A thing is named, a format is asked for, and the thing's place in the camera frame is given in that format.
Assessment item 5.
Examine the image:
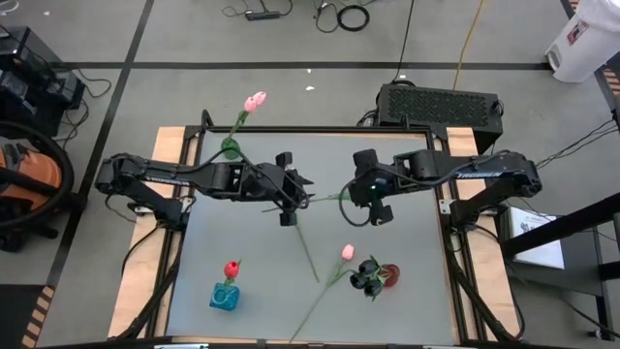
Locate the black coiled cable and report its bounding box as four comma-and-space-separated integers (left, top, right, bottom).
336, 3, 372, 33

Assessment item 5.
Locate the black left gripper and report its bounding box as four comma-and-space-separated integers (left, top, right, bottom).
241, 151, 315, 228

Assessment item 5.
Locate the blue square glass vase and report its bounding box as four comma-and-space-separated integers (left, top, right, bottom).
208, 282, 241, 312

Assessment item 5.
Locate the black metal stand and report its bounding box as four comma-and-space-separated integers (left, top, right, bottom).
498, 192, 620, 343

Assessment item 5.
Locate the pink artificial tulip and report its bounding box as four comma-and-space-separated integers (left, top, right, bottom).
289, 243, 359, 344
227, 96, 259, 144
228, 90, 268, 144

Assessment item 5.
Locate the white printed booklet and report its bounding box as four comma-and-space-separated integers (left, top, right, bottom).
508, 206, 567, 270

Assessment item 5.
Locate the black equipment case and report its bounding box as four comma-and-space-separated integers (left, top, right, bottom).
0, 24, 87, 138

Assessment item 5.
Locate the black aluminium table frame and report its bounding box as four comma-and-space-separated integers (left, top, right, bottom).
108, 109, 527, 349

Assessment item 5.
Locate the green glass vase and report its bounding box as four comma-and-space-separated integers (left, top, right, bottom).
220, 137, 242, 161

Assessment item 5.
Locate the orange shop vacuum with hose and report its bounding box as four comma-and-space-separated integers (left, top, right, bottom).
0, 119, 77, 253

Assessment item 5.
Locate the black hanging cable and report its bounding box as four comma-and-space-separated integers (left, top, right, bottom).
390, 0, 417, 83

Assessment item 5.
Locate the yellow hanging cable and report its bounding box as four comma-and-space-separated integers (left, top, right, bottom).
452, 0, 487, 92

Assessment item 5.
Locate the black power strip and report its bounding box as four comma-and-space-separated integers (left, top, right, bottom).
244, 9, 282, 22

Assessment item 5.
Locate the white waste bin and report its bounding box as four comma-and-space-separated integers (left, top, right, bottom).
544, 0, 620, 83

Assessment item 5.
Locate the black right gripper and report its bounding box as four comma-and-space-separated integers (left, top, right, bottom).
348, 148, 404, 228

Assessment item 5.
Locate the black perforated computer case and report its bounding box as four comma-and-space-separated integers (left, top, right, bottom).
376, 82, 505, 155

